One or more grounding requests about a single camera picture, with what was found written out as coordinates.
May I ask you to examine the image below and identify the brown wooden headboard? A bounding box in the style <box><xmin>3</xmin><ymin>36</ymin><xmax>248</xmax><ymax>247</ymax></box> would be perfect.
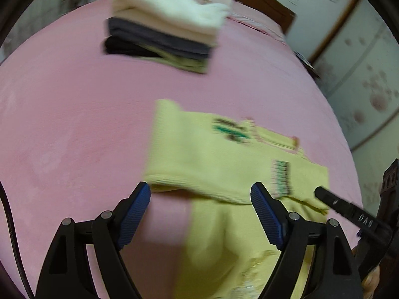
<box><xmin>235</xmin><ymin>0</ymin><xmax>295</xmax><ymax>35</ymax></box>

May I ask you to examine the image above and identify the black folded garment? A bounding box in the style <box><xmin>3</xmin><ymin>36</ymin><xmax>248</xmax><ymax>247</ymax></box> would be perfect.
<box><xmin>104</xmin><ymin>36</ymin><xmax>163</xmax><ymax>58</ymax></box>

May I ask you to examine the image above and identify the black cable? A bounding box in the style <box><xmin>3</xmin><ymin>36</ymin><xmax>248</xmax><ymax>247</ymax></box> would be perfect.
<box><xmin>0</xmin><ymin>181</ymin><xmax>35</xmax><ymax>299</ymax></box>

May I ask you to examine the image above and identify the white floral wardrobe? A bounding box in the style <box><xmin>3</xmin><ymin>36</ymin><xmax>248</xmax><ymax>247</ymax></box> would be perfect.
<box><xmin>287</xmin><ymin>0</ymin><xmax>399</xmax><ymax>194</ymax></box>

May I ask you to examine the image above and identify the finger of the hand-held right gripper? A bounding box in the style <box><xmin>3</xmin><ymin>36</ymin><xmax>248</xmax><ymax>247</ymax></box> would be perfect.
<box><xmin>314</xmin><ymin>186</ymin><xmax>391</xmax><ymax>247</ymax></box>

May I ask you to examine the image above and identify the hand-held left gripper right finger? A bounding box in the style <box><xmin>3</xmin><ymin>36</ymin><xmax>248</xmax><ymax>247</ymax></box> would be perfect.
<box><xmin>250</xmin><ymin>182</ymin><xmax>364</xmax><ymax>299</ymax></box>

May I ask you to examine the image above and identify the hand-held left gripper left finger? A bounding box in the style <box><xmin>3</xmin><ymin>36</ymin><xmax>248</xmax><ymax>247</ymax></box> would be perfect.
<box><xmin>36</xmin><ymin>181</ymin><xmax>152</xmax><ymax>299</ymax></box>

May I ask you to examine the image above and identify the stack of clothes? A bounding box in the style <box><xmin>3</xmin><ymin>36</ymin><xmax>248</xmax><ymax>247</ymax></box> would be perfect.
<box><xmin>110</xmin><ymin>0</ymin><xmax>231</xmax><ymax>46</ymax></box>

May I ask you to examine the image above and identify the person's right hand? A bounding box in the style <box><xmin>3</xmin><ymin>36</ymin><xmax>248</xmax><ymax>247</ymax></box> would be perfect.
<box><xmin>351</xmin><ymin>246</ymin><xmax>382</xmax><ymax>292</ymax></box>

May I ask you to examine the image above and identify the yellow striped sweater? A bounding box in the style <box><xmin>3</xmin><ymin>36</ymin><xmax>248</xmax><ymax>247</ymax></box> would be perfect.
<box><xmin>143</xmin><ymin>99</ymin><xmax>331</xmax><ymax>299</ymax></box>

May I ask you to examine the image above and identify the pink fringed pillow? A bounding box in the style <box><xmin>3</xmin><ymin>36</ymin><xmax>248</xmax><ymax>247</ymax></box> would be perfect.
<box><xmin>226</xmin><ymin>1</ymin><xmax>287</xmax><ymax>42</ymax></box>

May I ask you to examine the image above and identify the dark nightstand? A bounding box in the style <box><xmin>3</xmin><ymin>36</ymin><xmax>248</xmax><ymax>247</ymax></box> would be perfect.
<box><xmin>295</xmin><ymin>51</ymin><xmax>321</xmax><ymax>80</ymax></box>

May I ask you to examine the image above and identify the grey folded garment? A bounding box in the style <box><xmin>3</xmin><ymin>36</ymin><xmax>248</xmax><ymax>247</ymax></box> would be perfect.
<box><xmin>106</xmin><ymin>17</ymin><xmax>215</xmax><ymax>60</ymax></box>

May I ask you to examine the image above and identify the yellow-green folded garment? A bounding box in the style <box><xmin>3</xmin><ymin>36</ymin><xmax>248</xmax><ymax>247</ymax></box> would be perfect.
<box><xmin>142</xmin><ymin>45</ymin><xmax>209</xmax><ymax>75</ymax></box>

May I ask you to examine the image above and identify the pink bed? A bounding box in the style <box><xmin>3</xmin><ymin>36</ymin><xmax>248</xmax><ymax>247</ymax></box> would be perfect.
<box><xmin>0</xmin><ymin>0</ymin><xmax>364</xmax><ymax>299</ymax></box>

